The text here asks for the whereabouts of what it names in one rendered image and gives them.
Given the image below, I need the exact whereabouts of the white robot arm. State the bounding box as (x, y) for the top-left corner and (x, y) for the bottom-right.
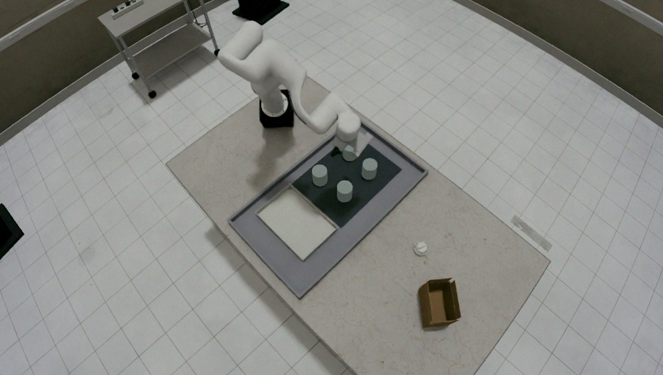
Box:
(217, 21), (373, 158)

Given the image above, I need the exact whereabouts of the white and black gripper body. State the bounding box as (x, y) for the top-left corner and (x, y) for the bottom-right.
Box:
(332, 136), (348, 152)

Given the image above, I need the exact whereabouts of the brown cardboard box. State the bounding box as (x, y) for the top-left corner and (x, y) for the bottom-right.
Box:
(418, 277), (461, 327)

